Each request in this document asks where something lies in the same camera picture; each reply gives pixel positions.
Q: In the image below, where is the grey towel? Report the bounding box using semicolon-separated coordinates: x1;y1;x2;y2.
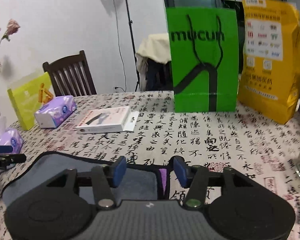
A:
2;152;170;205

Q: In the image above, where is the purple tissue pack near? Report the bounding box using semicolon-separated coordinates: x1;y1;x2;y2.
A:
0;128;24;154

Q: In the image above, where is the purple tissue pack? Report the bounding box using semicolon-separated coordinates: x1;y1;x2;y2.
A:
0;128;24;154
34;95;77;128

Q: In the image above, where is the white flat product box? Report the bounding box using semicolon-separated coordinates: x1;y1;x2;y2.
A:
76;106;139;134

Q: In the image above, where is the purple tissue pack far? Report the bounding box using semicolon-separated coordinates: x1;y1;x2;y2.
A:
34;95;77;128

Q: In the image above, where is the yellow-green cardboard box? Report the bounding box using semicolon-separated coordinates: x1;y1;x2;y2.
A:
7;71;55;131

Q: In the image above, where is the dark wooden chair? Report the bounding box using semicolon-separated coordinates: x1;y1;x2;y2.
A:
43;50;97;96

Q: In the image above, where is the chair draped with cream cloth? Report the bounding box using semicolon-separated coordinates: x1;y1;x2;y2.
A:
135;33;173;92

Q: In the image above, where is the yellow paper bag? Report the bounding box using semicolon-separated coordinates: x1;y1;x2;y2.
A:
238;0;300;124

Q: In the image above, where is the green paper shopping bag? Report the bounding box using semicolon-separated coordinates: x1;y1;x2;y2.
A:
166;7;239;113

